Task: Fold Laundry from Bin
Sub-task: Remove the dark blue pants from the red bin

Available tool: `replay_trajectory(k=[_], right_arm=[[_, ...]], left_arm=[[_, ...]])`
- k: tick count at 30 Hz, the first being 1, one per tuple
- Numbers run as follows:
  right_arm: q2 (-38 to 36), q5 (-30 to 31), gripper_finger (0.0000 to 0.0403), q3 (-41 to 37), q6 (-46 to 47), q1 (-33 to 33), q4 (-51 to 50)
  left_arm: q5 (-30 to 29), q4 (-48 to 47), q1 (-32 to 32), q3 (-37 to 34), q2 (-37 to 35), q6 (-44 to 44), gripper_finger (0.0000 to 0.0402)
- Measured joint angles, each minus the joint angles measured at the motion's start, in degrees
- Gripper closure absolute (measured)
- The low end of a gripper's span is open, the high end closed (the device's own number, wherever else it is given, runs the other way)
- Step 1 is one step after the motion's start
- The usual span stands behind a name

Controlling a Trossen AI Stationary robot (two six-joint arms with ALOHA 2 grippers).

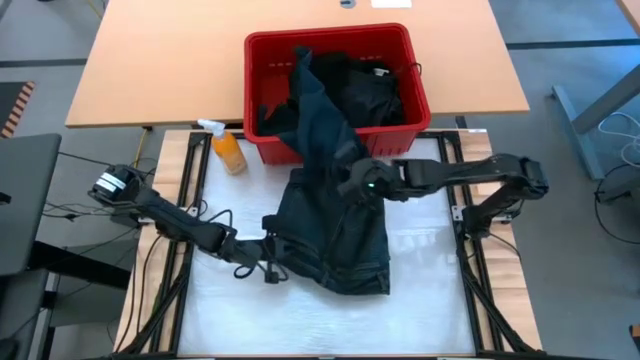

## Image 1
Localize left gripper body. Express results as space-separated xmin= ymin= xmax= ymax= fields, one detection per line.
xmin=234 ymin=234 xmax=291 ymax=286

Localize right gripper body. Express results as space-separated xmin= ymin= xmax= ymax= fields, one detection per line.
xmin=337 ymin=157 xmax=401 ymax=202

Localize dark blue jeans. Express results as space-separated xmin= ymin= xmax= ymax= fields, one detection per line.
xmin=261 ymin=45 xmax=393 ymax=297

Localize red plastic bin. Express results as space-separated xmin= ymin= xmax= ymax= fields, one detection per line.
xmin=243 ymin=22 xmax=433 ymax=166

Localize black t-shirt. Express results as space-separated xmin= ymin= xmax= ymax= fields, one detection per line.
xmin=342 ymin=59 xmax=406 ymax=130

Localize orange spray bottle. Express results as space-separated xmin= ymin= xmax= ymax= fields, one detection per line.
xmin=196 ymin=118 xmax=249 ymax=177

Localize wooden desk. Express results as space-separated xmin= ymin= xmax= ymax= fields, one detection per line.
xmin=64 ymin=0 xmax=531 ymax=130
xmin=617 ymin=0 xmax=640 ymax=34

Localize grey table leg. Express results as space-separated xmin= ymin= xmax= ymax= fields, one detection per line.
xmin=551 ymin=63 xmax=640 ymax=181

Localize hazard-striped floor mat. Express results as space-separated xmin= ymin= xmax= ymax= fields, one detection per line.
xmin=0 ymin=80 xmax=37 ymax=140

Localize black aluminium table frame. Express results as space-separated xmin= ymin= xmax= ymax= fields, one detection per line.
xmin=117 ymin=129 xmax=544 ymax=360

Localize yellow cable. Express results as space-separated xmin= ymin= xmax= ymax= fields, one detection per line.
xmin=131 ymin=127 xmax=152 ymax=194

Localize black floor cables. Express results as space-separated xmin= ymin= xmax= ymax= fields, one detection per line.
xmin=41 ymin=199 xmax=121 ymax=222

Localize white cables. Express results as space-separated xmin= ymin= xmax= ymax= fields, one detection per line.
xmin=597 ymin=111 xmax=640 ymax=169

